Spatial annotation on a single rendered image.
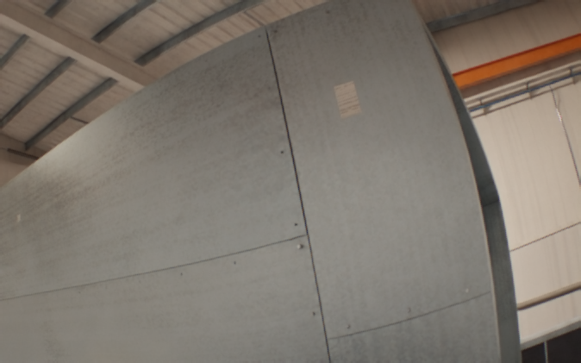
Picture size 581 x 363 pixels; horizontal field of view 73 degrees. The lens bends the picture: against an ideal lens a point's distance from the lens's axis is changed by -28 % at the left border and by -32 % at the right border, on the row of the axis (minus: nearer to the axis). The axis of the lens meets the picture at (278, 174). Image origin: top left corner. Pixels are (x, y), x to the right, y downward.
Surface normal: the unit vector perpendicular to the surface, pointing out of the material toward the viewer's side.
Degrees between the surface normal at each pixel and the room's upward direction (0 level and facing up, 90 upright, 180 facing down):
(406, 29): 90
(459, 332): 90
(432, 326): 90
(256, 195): 90
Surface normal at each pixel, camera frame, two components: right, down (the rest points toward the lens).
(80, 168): -0.49, -0.18
